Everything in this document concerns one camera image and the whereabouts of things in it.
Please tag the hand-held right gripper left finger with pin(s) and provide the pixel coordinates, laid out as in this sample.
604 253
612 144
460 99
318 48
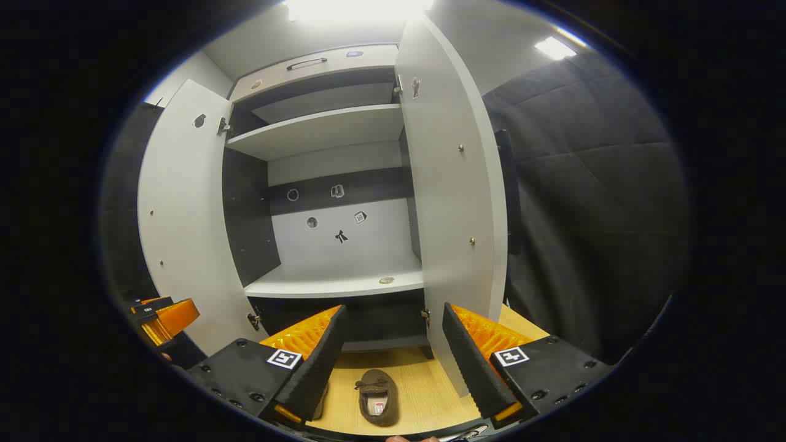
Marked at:
319 368

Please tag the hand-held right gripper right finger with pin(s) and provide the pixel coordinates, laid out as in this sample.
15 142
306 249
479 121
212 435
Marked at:
470 368

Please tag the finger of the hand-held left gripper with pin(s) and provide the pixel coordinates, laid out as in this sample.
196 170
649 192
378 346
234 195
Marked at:
178 316

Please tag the grey shoe cabinet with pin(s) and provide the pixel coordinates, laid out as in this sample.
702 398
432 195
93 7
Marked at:
331 132

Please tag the metal door hinge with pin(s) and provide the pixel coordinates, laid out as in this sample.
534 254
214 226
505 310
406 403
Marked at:
222 127
254 319
425 316
398 84

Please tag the black backdrop cloth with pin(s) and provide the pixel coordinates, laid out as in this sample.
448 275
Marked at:
602 202

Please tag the ceiling light panel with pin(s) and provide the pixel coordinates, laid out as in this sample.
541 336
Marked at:
356 8
554 48

